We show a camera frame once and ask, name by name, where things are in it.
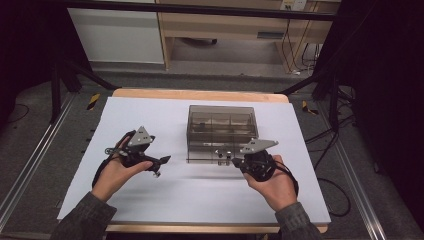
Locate smoky clear drawer organizer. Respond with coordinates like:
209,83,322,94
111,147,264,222
186,104,259,167

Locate wooden desk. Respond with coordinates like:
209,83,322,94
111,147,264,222
155,0,342,73

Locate black metal stand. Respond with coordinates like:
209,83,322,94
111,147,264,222
274,64,342,132
49,58,119,125

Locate dark curtain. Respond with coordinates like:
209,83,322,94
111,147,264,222
0,0,91,128
319,0,424,231

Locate aluminium floor rail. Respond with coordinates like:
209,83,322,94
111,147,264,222
0,92,77,232
315,99,386,240

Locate white table sheet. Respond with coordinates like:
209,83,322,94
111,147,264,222
57,96,332,225

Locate hanging desk cables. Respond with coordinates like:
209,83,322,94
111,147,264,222
280,18,323,75

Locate black metal frame bar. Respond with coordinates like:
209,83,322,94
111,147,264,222
64,0,337,22

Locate person's right hand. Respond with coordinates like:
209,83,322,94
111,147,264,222
243,154,298,213

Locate black floor cables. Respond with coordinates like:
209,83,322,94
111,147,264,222
303,84,356,218

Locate person's left hand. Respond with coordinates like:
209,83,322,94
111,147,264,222
91,136,154,203

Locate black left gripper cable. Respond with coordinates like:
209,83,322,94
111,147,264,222
91,156,121,188

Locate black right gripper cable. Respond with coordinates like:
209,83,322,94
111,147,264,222
275,163,300,197

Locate yellow black tape marker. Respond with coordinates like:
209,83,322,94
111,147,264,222
301,100,320,116
86,92,101,111

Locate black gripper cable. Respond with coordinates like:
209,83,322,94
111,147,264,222
91,156,121,188
275,163,300,197

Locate white cabinet panel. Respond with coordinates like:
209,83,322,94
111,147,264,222
67,8,165,65

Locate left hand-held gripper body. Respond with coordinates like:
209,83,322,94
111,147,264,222
105,125,159,168

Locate thin black floor cable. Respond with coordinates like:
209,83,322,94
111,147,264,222
5,102,32,125

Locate wooden table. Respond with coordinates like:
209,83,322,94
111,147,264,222
58,87,329,234

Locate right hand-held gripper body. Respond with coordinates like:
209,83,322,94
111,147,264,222
239,138,279,183

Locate white wall socket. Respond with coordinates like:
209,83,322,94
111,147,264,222
279,0,308,12

